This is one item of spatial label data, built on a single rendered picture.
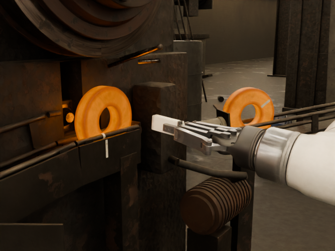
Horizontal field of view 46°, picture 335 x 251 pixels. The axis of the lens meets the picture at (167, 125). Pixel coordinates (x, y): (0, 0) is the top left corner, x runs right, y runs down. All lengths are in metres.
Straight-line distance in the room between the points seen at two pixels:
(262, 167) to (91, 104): 0.39
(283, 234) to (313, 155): 1.41
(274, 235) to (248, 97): 1.02
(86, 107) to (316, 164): 0.47
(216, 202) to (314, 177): 0.45
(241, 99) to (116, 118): 0.37
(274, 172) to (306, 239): 1.36
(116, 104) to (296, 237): 1.32
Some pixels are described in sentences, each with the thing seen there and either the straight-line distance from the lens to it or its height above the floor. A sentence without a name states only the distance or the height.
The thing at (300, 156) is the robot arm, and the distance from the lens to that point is 0.63.
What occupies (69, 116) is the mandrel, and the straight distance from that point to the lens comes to 0.93.
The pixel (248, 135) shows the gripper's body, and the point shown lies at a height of 0.76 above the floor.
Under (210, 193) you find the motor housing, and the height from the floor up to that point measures 0.52.
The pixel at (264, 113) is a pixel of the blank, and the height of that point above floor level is 0.71.
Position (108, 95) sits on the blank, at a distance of 0.88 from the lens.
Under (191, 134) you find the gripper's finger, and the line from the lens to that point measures 0.70.
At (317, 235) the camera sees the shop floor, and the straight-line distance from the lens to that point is 2.05.
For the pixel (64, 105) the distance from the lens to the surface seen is 0.94.
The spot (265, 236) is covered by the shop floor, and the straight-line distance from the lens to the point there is 1.97.
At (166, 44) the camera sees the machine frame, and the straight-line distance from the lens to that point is 1.26.
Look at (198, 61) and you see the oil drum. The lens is 3.64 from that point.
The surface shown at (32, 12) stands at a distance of 0.73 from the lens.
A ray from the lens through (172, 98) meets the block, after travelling 1.03.
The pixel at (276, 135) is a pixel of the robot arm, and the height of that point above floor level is 0.77.
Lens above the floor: 0.92
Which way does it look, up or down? 13 degrees down
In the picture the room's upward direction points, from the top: straight up
